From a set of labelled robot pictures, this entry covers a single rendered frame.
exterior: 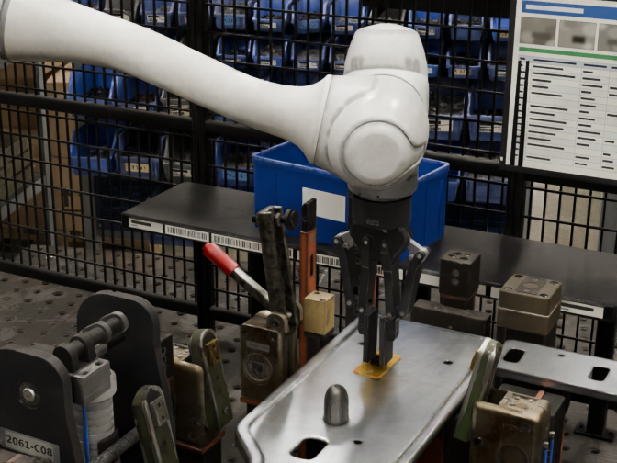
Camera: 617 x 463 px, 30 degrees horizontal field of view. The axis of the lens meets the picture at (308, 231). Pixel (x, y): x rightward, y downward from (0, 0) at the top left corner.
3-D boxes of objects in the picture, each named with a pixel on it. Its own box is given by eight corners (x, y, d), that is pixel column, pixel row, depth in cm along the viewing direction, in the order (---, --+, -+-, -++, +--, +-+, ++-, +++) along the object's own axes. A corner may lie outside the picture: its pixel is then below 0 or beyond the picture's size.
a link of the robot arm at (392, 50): (343, 135, 150) (335, 164, 138) (345, 16, 145) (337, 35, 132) (426, 138, 149) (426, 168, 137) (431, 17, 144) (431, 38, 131)
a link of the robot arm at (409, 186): (403, 163, 139) (401, 209, 141) (430, 144, 147) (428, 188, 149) (335, 152, 143) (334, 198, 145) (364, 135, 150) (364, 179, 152)
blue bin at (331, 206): (400, 263, 187) (403, 186, 182) (250, 226, 203) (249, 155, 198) (448, 234, 200) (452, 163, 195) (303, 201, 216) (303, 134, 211)
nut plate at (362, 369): (378, 379, 151) (378, 370, 151) (352, 373, 153) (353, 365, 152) (402, 357, 158) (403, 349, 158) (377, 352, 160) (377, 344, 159)
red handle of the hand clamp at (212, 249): (286, 320, 157) (201, 244, 159) (277, 331, 158) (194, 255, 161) (299, 309, 160) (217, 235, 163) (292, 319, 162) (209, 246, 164)
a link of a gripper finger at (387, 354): (388, 310, 153) (393, 310, 153) (387, 356, 156) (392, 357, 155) (379, 318, 151) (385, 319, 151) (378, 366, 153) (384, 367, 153)
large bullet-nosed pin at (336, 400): (342, 438, 144) (342, 391, 141) (319, 433, 145) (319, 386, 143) (352, 427, 146) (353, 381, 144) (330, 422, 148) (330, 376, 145)
